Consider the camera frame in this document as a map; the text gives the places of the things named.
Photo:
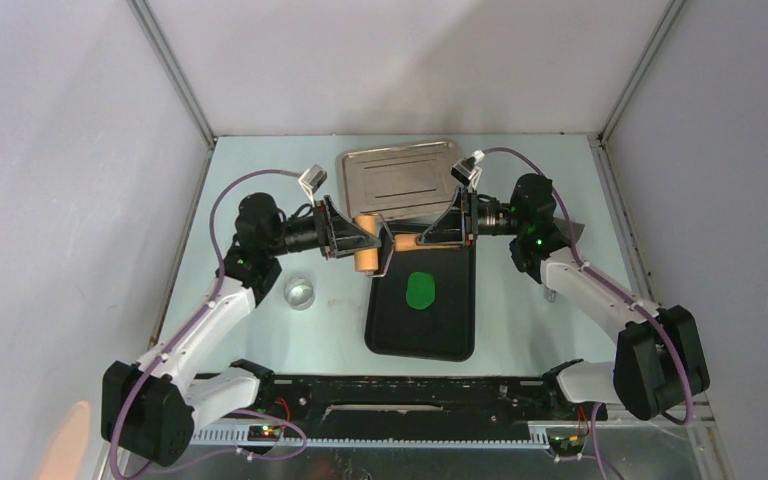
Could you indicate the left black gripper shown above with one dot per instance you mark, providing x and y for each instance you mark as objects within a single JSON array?
[{"x": 336, "y": 236}]

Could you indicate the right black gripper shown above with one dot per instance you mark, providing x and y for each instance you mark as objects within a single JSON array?
[{"x": 449, "y": 228}]

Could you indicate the wooden dough roller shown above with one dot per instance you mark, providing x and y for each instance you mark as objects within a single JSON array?
[{"x": 366, "y": 259}]

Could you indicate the green dough piece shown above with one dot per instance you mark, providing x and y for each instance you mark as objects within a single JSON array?
[{"x": 420, "y": 291}]

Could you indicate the black plastic tray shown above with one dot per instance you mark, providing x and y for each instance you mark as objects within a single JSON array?
[{"x": 446, "y": 330}]

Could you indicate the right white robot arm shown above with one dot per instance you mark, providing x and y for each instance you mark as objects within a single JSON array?
[{"x": 659, "y": 361}]

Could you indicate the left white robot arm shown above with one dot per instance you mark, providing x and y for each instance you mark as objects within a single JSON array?
[{"x": 153, "y": 406}]

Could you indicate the silver metal tray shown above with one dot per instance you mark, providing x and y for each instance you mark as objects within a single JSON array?
[{"x": 402, "y": 181}]

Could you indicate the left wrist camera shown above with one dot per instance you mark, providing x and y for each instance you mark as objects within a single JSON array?
[{"x": 313, "y": 178}]

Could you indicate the metal scraper with wooden handle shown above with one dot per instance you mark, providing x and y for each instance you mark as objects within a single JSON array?
[{"x": 575, "y": 230}]

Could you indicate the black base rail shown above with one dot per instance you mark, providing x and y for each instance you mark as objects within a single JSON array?
[{"x": 415, "y": 409}]

